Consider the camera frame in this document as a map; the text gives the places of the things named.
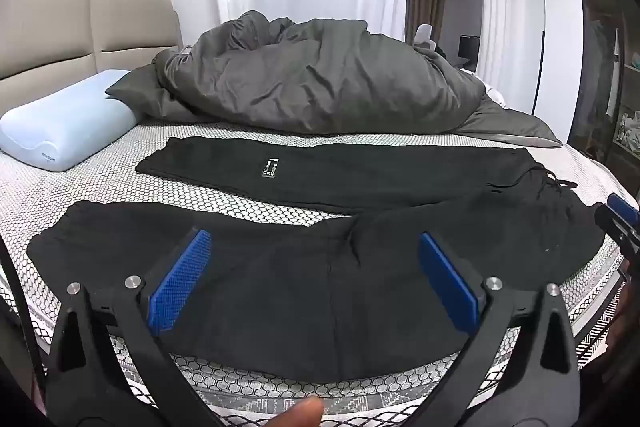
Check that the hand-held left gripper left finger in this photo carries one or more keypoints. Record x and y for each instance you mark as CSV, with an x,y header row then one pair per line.
x,y
175,287

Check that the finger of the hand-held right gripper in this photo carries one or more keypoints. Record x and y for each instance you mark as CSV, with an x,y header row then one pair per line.
x,y
612,224
625,208

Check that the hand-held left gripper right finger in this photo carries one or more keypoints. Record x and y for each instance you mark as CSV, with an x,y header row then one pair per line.
x,y
450,287

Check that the black pants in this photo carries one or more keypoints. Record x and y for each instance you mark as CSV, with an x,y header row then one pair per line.
x,y
310,277

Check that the person's left hand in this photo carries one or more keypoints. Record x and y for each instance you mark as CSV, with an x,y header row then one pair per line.
x,y
297,414

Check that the white patterned mattress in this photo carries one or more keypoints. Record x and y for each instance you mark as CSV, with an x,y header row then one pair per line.
x,y
100,187

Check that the dark wardrobe shelves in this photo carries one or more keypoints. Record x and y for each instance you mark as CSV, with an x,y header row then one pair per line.
x,y
605,57

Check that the light blue pillow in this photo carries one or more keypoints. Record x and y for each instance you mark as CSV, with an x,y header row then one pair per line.
x,y
65,122

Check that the black monitor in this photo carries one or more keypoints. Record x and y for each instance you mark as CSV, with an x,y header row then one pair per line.
x,y
469,46

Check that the grey duvet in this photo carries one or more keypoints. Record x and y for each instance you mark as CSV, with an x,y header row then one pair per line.
x,y
325,72

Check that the white office chair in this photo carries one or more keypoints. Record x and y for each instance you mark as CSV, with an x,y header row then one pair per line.
x,y
424,36

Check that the beige padded headboard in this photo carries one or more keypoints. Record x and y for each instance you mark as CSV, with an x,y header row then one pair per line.
x,y
75,32

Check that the brown curtain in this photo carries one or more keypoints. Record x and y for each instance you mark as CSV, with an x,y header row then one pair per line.
x,y
425,2

